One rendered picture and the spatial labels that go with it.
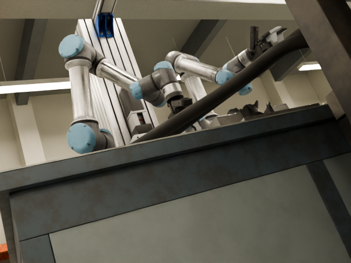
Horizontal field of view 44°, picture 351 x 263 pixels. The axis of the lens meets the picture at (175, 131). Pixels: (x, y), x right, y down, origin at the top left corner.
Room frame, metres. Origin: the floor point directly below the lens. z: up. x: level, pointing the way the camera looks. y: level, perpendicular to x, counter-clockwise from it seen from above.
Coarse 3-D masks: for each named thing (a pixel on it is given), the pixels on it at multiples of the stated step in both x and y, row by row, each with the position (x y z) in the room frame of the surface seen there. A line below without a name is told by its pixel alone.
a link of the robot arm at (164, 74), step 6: (156, 66) 1.54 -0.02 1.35; (162, 66) 1.54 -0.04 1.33; (168, 66) 1.54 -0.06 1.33; (156, 72) 1.55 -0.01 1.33; (162, 72) 1.54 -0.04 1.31; (168, 72) 1.54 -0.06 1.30; (156, 78) 1.54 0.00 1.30; (162, 78) 1.54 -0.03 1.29; (168, 78) 1.54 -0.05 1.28; (174, 78) 1.55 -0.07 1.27; (156, 84) 1.56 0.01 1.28; (162, 84) 1.55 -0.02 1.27; (168, 84) 1.55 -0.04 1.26
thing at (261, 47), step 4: (264, 40) 1.84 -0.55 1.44; (256, 44) 1.87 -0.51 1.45; (260, 44) 1.86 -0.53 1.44; (264, 44) 1.85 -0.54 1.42; (268, 44) 1.84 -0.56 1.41; (272, 44) 1.88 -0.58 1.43; (248, 48) 1.91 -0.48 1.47; (256, 48) 1.89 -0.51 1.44; (260, 48) 1.86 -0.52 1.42; (264, 48) 1.85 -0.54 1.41; (268, 48) 1.84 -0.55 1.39; (248, 52) 1.90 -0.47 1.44; (252, 52) 1.90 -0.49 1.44; (256, 52) 1.89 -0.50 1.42; (260, 52) 1.87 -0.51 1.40; (248, 56) 1.90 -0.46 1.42; (252, 56) 1.91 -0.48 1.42; (256, 56) 1.90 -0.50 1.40; (252, 60) 1.91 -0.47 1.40
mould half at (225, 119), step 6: (276, 108) 1.29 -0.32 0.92; (282, 108) 1.30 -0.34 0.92; (288, 108) 1.31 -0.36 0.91; (294, 108) 1.16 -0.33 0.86; (300, 108) 1.17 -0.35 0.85; (228, 114) 1.22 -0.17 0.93; (234, 114) 1.23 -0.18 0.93; (264, 114) 1.11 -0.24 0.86; (270, 114) 1.12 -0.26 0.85; (216, 120) 1.21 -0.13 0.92; (222, 120) 1.20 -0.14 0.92; (228, 120) 1.21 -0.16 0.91; (234, 120) 1.22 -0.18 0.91; (240, 120) 1.23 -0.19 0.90; (246, 120) 1.09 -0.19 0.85; (210, 126) 1.25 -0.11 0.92
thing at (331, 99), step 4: (332, 92) 0.90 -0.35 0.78; (328, 96) 0.91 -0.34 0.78; (332, 96) 0.91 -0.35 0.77; (328, 100) 0.92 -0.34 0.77; (332, 100) 0.91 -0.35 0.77; (336, 100) 0.90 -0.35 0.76; (332, 104) 0.92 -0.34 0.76; (336, 104) 0.91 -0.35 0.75; (340, 104) 0.90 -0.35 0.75; (332, 108) 0.92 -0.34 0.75; (336, 108) 0.91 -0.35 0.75; (340, 108) 0.90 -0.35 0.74; (336, 112) 0.92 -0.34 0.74; (340, 112) 0.91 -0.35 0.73; (344, 112) 0.90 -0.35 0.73; (336, 116) 0.92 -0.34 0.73; (340, 116) 0.91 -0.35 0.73; (344, 116) 0.92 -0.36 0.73
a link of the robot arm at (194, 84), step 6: (186, 54) 2.08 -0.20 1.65; (198, 60) 2.15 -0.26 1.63; (180, 78) 2.13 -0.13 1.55; (186, 78) 2.11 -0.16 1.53; (192, 78) 2.10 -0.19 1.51; (198, 78) 2.12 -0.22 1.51; (186, 84) 2.12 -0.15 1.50; (192, 84) 2.10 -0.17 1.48; (198, 84) 2.11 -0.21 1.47; (192, 90) 2.11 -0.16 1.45; (198, 90) 2.10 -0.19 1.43; (204, 90) 2.13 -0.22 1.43; (192, 96) 2.12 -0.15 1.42; (198, 96) 2.10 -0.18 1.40; (204, 96) 2.11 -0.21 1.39; (210, 114) 2.09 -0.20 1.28; (216, 114) 2.11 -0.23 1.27; (210, 120) 2.08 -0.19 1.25
